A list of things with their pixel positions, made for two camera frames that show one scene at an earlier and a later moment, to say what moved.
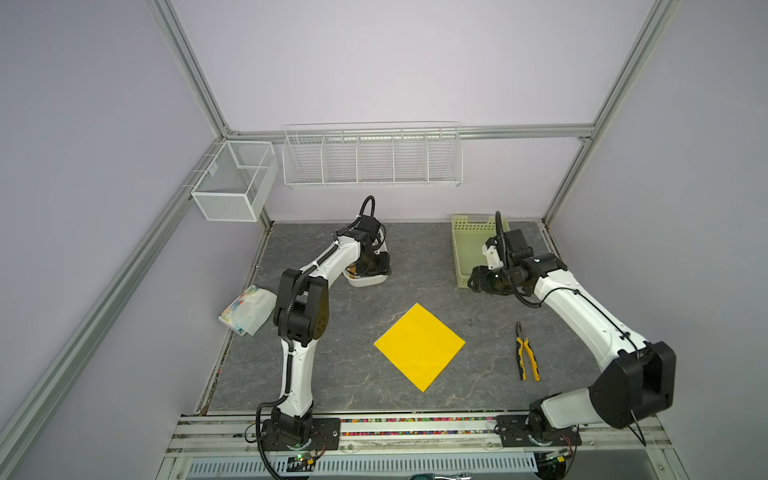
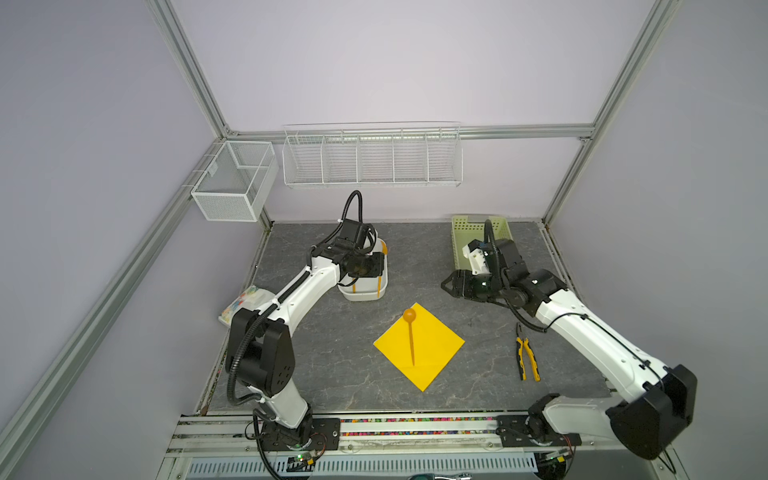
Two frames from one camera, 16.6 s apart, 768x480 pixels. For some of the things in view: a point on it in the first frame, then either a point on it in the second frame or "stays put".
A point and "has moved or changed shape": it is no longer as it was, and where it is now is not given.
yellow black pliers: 522,345 stays put
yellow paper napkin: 419,347 stays put
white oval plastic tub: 381,244 has moved or changed shape
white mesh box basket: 241,184 stays put
